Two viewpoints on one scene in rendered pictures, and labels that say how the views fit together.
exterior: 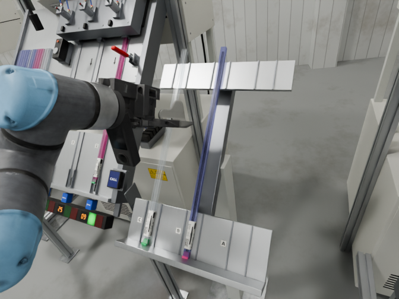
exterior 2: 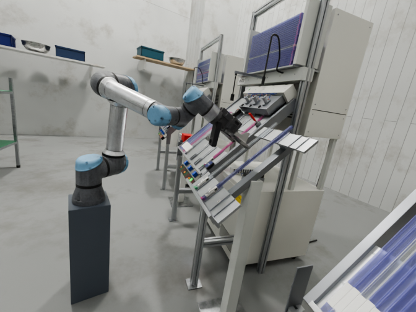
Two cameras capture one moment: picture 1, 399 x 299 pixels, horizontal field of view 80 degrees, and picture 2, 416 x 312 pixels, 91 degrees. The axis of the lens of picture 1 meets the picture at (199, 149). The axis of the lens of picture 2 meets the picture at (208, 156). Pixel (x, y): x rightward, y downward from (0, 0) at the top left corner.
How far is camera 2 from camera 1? 54 cm
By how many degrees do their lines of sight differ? 42
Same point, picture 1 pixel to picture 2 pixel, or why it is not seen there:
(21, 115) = (187, 96)
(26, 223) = (168, 114)
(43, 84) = (198, 93)
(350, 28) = not seen: outside the picture
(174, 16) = (295, 115)
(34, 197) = (174, 114)
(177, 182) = not seen: hidden behind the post
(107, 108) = (212, 112)
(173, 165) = not seen: hidden behind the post
